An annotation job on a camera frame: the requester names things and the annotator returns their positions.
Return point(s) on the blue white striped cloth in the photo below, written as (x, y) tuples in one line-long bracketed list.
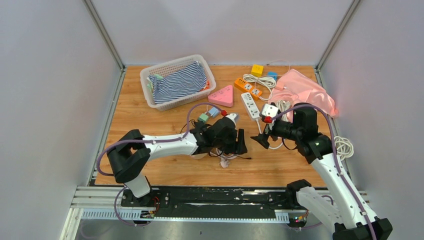
[(189, 80)]

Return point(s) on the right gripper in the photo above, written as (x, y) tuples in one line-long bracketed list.
[(262, 139)]

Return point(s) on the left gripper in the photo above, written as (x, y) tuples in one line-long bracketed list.
[(239, 147)]

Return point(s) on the pink triangular power strip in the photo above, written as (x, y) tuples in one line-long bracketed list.
[(223, 97)]

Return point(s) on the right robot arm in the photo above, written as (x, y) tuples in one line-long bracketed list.
[(351, 218)]

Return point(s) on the blue plug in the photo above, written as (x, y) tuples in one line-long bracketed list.
[(213, 112)]

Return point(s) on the white plastic basket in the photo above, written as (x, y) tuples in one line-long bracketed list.
[(166, 68)]

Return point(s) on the orange power strip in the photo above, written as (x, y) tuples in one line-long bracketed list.
[(247, 87)]

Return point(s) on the pink cloth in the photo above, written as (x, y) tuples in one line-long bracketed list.
[(294, 87)]

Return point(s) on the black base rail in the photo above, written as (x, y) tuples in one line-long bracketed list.
[(214, 202)]

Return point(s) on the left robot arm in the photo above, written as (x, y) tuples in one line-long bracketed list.
[(133, 151)]

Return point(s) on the white power strip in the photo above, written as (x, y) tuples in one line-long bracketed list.
[(250, 106)]

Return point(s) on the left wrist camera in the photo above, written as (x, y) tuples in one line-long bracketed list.
[(234, 117)]

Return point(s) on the yellow cube socket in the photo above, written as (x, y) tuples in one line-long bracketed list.
[(257, 70)]

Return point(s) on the small blue cube socket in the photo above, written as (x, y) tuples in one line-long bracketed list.
[(273, 75)]

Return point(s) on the green plug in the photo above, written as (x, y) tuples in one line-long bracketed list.
[(203, 118)]

